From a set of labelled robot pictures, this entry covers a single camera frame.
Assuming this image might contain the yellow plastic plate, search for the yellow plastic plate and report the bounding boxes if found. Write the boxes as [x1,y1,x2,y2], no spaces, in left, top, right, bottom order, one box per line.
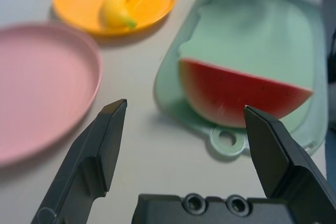
[51,0,177,38]

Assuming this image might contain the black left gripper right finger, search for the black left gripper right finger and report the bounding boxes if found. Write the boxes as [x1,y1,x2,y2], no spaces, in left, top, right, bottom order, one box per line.
[243,105,336,224]

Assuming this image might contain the pink plastic plate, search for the pink plastic plate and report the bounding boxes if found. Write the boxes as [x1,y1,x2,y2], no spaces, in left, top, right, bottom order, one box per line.
[0,23,102,168]

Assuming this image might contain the green cutting board mat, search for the green cutting board mat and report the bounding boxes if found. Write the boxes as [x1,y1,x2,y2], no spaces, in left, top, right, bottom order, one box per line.
[153,0,329,161]

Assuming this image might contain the yellow toy banana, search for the yellow toy banana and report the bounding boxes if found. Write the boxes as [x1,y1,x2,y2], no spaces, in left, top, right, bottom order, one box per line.
[99,0,150,29]

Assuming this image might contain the red watermelon slice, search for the red watermelon slice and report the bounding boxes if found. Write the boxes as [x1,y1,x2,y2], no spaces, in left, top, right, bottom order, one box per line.
[178,58,314,129]

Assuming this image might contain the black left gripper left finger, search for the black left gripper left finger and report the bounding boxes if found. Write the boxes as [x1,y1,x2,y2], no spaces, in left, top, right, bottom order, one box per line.
[30,99,128,224]

